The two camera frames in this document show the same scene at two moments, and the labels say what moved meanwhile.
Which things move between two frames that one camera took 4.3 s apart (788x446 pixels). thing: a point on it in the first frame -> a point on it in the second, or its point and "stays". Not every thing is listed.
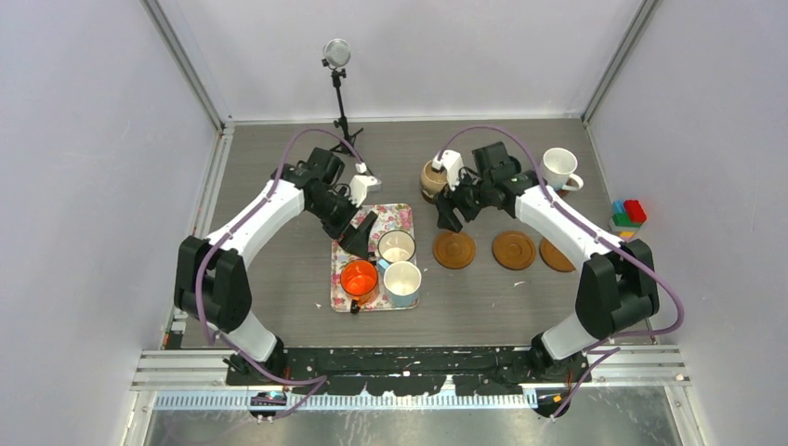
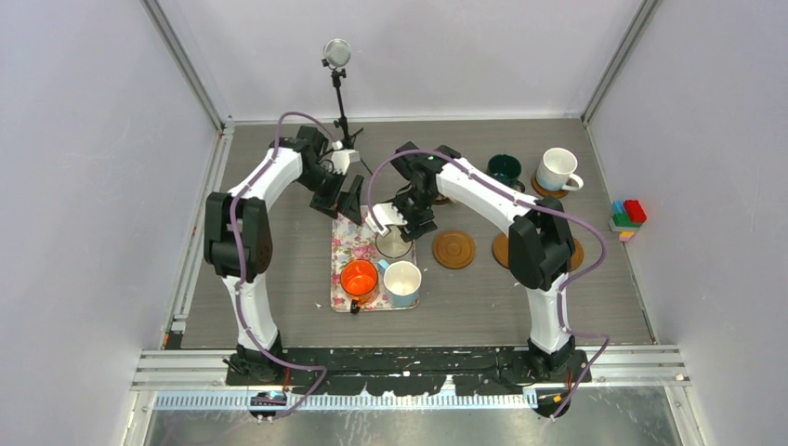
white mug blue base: (558, 167) stays
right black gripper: (447, 219) -> (413, 229)
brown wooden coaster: (453, 250) stays
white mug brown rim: (396, 245) stays
